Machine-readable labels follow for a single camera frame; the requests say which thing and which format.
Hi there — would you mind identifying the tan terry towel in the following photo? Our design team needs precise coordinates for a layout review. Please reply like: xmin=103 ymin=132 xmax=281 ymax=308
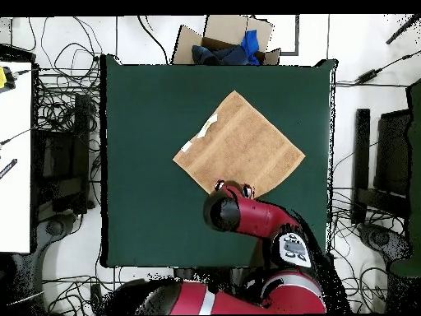
xmin=172 ymin=89 xmax=307 ymax=198

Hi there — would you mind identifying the dark green table cloth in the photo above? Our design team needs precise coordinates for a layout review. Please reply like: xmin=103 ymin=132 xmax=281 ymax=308
xmin=99 ymin=53 xmax=338 ymax=268

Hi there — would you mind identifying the black upright bar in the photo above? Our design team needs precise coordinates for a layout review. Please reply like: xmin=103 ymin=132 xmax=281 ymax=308
xmin=350 ymin=108 xmax=372 ymax=225

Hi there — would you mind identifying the navy blue garment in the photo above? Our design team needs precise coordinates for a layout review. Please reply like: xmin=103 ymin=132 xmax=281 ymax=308
xmin=191 ymin=44 xmax=251 ymax=66

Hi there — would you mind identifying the bright blue cloth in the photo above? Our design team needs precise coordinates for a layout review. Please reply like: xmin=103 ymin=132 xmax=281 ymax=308
xmin=240 ymin=29 xmax=261 ymax=66

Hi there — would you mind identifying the brown cardboard box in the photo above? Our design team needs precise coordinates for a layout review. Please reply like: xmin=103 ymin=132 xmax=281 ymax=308
xmin=171 ymin=14 xmax=283 ymax=66

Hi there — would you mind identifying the black box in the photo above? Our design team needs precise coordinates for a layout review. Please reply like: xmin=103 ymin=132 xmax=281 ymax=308
xmin=372 ymin=108 xmax=412 ymax=198

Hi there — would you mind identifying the black power strip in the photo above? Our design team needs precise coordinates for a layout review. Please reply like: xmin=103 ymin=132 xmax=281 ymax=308
xmin=90 ymin=283 xmax=105 ymax=316

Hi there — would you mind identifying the black equipment stand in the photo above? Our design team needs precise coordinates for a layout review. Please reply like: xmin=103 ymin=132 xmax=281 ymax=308
xmin=34 ymin=93 xmax=91 ymax=215

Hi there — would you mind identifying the white side table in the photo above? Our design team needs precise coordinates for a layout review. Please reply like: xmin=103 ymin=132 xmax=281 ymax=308
xmin=0 ymin=60 xmax=34 ymax=254

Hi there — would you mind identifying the black label bar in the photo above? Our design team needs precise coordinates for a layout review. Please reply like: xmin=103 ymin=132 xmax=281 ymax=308
xmin=0 ymin=158 xmax=18 ymax=180

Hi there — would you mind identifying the black tripod leg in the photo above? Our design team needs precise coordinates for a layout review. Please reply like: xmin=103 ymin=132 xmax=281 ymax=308
xmin=385 ymin=14 xmax=421 ymax=45

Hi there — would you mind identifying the yellow black tool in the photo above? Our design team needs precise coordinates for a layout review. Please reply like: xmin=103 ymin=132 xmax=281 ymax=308
xmin=0 ymin=65 xmax=17 ymax=95

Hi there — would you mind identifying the black floor cable tangle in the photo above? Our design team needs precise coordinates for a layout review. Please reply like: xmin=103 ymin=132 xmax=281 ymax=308
xmin=42 ymin=274 xmax=132 ymax=316
xmin=328 ymin=187 xmax=391 ymax=314
xmin=27 ymin=16 xmax=103 ymax=132

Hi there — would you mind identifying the black power adapter with cable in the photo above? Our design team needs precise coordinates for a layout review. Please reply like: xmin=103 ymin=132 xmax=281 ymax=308
xmin=335 ymin=49 xmax=421 ymax=89

